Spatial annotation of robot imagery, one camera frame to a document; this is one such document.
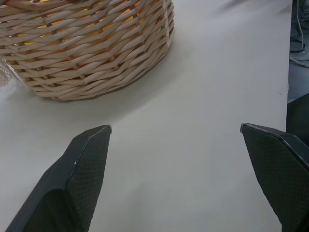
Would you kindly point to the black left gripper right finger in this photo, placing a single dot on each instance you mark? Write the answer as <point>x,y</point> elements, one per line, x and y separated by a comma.
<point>277,169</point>

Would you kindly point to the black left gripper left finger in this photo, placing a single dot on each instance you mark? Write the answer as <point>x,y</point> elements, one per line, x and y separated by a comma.
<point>79,174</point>

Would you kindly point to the woven wicker basket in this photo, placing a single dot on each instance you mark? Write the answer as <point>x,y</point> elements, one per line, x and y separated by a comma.
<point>89,46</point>

